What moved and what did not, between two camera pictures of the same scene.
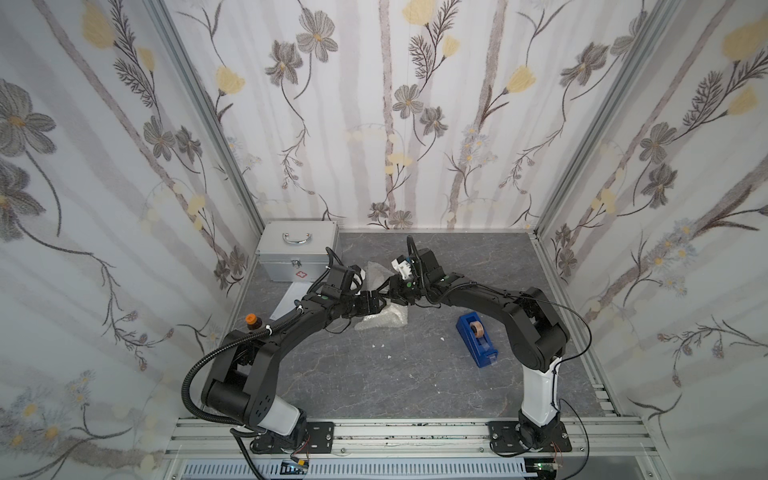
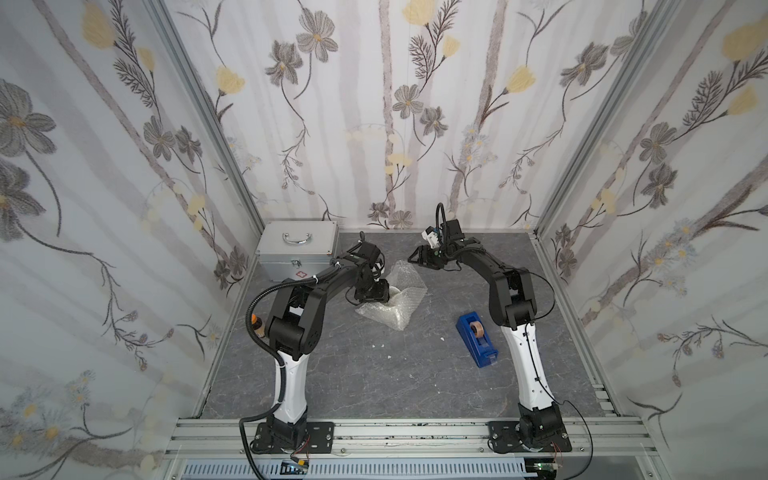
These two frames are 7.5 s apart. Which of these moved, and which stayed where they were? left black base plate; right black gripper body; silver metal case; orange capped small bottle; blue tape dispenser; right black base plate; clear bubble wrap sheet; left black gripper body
Moved: right black gripper body; left black gripper body; clear bubble wrap sheet
Stayed: silver metal case; blue tape dispenser; right black base plate; orange capped small bottle; left black base plate
